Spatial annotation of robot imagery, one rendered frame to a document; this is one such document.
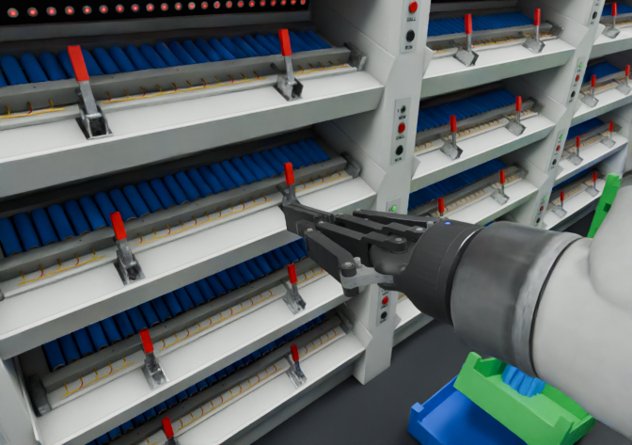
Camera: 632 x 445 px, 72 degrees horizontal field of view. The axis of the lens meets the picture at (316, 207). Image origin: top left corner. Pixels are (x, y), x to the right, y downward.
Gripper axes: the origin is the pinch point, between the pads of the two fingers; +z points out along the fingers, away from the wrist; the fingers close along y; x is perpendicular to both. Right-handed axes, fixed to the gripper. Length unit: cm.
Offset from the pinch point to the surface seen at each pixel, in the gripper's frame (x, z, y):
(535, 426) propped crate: -50, -7, 37
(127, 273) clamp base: -6.3, 20.1, -15.1
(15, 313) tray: -7.3, 22.8, -27.5
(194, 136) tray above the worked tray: 9.0, 17.5, -3.6
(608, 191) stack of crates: -28, 8, 106
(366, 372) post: -55, 31, 31
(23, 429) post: -22.5, 23.5, -31.1
